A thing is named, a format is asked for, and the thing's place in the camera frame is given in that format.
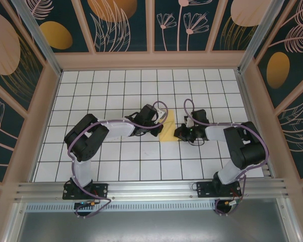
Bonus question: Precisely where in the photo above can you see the aluminium side rail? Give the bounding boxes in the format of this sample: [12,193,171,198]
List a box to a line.
[236,72,276,179]

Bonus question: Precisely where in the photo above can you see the white grid mat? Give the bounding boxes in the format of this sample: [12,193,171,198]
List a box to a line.
[31,70,265,182]

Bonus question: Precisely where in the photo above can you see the aluminium corner post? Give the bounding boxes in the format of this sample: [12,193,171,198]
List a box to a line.
[238,0,291,74]
[11,0,64,76]

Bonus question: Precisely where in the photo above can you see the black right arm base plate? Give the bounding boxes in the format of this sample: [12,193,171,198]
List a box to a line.
[196,180,242,199]

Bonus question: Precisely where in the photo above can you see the black connector box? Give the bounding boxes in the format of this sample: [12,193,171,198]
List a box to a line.
[74,200,101,210]

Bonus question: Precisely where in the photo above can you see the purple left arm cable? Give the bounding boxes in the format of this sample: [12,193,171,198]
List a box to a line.
[67,100,167,219]

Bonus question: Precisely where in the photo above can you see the yellow cloth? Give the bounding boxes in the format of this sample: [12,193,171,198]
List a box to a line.
[159,109,179,142]

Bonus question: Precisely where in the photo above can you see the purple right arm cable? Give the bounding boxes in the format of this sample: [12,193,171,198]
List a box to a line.
[183,98,270,217]

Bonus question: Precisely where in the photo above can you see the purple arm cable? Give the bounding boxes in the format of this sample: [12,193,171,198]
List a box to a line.
[67,100,167,219]
[183,98,270,217]

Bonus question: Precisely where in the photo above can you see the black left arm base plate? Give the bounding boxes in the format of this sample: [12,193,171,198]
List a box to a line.
[62,183,109,200]

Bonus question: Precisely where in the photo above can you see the perforated grey cable duct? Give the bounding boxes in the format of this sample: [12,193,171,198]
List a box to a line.
[25,203,218,212]

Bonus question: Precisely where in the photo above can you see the grey metal panel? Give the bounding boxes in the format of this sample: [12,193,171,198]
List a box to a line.
[15,211,290,242]

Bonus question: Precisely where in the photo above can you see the aluminium frame rail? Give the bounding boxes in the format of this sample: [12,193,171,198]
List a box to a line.
[14,178,290,202]

